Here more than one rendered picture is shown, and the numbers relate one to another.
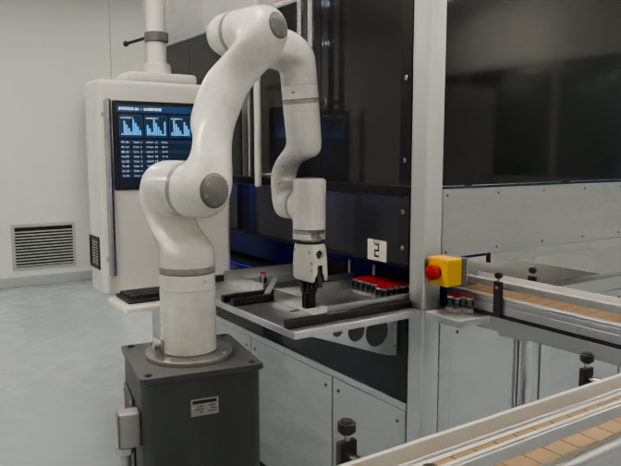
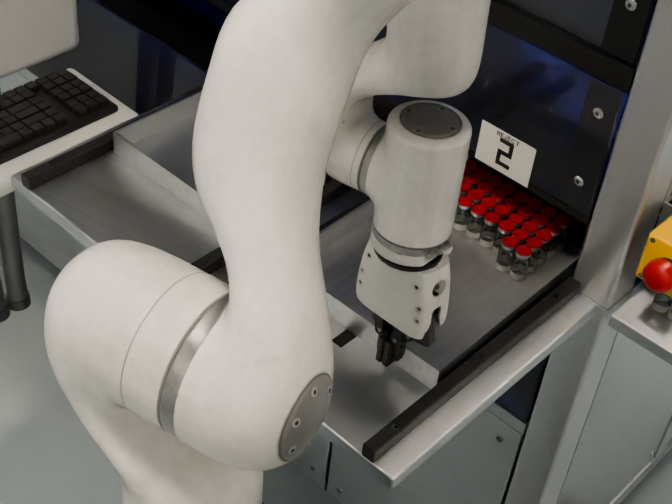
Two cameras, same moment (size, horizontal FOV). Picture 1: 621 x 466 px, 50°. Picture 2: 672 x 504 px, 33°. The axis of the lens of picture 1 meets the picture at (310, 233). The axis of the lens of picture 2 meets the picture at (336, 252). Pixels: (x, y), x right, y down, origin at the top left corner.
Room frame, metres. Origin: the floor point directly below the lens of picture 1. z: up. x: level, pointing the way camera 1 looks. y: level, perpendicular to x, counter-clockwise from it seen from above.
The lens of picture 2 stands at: (0.82, 0.34, 1.86)
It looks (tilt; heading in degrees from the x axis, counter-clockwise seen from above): 41 degrees down; 343
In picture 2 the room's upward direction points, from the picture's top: 6 degrees clockwise
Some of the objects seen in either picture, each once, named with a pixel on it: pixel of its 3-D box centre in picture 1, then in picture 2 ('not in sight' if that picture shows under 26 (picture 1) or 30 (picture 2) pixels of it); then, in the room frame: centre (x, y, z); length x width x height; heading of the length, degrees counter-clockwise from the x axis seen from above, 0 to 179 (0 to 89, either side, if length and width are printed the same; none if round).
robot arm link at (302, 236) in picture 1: (310, 235); (412, 235); (1.67, 0.00, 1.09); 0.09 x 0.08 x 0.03; 34
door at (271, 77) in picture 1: (283, 93); not in sight; (2.34, 0.09, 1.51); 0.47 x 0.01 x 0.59; 34
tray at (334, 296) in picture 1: (348, 296); (441, 259); (1.83, -0.11, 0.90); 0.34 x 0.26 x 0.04; 124
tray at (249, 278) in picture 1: (288, 276); (264, 137); (2.12, 0.07, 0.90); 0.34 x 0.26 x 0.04; 124
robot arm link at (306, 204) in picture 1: (308, 202); (417, 171); (1.68, 0.01, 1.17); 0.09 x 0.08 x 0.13; 45
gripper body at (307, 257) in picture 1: (309, 259); (403, 277); (1.67, 0.00, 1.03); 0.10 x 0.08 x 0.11; 34
